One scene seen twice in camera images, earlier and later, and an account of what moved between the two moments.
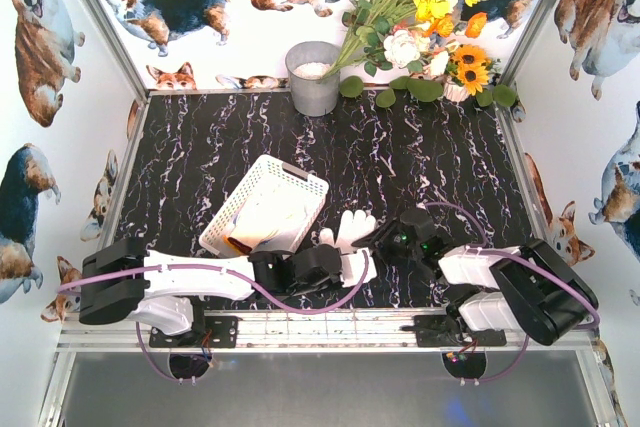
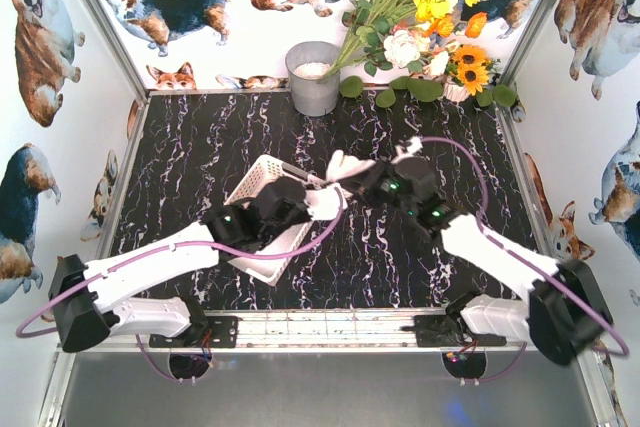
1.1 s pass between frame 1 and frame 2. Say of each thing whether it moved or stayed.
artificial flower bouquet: stayed
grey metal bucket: stayed
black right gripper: moved
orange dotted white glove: moved
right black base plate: stayed
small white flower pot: stayed
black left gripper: moved
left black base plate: stayed
